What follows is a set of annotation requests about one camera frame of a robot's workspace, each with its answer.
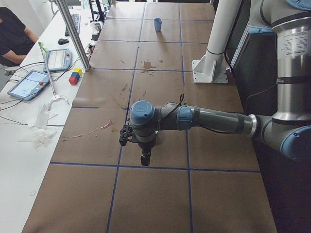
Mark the small metal cup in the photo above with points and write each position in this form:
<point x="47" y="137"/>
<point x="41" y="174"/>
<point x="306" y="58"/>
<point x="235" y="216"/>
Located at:
<point x="98" y="26"/>

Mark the black keyboard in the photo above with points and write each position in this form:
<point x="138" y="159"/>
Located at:
<point x="76" y="18"/>

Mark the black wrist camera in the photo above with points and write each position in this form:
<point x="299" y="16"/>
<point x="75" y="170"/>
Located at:
<point x="127" y="134"/>

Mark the blue plastic cup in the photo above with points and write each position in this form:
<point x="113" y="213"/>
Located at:
<point x="157" y="24"/>

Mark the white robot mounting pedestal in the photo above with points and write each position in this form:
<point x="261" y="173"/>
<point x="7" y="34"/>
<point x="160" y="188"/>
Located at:
<point x="211" y="67"/>

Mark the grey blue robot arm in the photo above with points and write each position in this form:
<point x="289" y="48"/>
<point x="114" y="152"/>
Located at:
<point x="288" y="130"/>

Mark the person in black shirt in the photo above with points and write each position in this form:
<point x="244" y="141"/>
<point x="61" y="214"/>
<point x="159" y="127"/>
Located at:
<point x="16" y="39"/>

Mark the near teach pendant tablet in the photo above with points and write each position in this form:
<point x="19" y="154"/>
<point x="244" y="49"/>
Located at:
<point x="30" y="85"/>

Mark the crumpled white tissue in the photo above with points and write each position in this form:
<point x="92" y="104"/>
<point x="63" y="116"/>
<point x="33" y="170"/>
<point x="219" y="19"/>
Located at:
<point x="39" y="134"/>

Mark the long reacher grabber stick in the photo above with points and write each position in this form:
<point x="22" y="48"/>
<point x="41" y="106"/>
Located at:
<point x="55" y="96"/>

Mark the far teach pendant tablet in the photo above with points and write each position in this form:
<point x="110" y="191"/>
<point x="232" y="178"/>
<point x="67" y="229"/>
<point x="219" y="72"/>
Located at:
<point x="58" y="60"/>

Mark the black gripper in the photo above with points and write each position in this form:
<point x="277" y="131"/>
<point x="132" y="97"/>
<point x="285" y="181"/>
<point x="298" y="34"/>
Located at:
<point x="146" y="145"/>

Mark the teach pendant tablet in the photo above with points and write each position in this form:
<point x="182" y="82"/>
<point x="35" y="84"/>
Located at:
<point x="58" y="60"/>
<point x="30" y="85"/>

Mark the aluminium frame post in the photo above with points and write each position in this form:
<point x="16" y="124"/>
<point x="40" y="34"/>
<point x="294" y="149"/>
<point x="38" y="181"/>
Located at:
<point x="73" y="33"/>

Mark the black computer mouse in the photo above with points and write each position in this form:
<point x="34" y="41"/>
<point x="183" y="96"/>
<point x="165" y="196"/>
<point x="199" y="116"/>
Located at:
<point x="62" y="41"/>

